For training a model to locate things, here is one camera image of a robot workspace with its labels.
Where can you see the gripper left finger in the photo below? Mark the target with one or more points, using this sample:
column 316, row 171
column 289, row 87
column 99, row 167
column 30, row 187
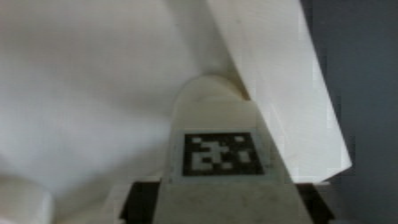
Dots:
column 138, row 211

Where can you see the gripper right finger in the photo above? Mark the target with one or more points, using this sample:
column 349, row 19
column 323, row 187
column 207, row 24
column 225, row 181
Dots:
column 318, row 207

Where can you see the white leg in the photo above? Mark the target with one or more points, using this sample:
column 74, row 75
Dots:
column 227, row 184

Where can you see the white square tabletop tray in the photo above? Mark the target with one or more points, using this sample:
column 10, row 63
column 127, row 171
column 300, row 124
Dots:
column 99, row 56

